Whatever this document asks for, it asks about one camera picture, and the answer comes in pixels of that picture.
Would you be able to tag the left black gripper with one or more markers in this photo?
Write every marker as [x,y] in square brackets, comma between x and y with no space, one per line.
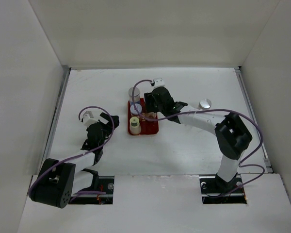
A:
[107,118]

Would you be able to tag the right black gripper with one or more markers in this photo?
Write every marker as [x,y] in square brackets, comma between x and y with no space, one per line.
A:
[150,99]

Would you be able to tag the pink cap bottle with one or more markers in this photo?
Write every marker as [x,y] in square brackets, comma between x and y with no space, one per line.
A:
[151,117]

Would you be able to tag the small jar red label lid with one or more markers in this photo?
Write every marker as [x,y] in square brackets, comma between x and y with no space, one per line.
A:
[135,110]

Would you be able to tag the tall blue label spice bottle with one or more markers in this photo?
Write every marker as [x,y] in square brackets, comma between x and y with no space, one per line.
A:
[134,95]

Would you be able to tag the cream yellow cap bottle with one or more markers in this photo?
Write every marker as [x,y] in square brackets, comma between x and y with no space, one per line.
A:
[134,126]

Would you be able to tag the silver cap white bottle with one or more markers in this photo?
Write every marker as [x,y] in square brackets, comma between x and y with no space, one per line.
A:
[204,104]

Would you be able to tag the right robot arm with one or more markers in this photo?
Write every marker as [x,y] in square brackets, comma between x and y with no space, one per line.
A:
[232,135]

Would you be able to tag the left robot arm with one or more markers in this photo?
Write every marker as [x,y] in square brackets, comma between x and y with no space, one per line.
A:
[61,182]

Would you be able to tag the red rectangular tray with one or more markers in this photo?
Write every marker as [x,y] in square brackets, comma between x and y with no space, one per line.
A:
[147,127]

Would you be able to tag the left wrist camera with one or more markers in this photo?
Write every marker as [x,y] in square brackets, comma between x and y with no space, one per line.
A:
[87,120]

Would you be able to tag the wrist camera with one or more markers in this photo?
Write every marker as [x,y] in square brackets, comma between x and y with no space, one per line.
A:
[157,82]
[87,120]

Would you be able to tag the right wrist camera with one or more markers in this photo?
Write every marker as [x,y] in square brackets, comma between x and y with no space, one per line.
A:
[157,82]

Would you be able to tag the left aluminium table rail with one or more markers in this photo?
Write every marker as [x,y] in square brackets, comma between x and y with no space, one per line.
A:
[55,115]

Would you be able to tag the aluminium table rail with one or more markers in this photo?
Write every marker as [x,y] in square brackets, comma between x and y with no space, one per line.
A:
[55,115]
[262,148]

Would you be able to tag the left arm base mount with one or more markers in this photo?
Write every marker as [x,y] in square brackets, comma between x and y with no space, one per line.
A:
[91,188]

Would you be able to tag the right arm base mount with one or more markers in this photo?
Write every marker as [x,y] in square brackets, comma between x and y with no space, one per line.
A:
[213,193]

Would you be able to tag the right aluminium table rail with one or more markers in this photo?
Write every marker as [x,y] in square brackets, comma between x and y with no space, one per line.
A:
[262,148]

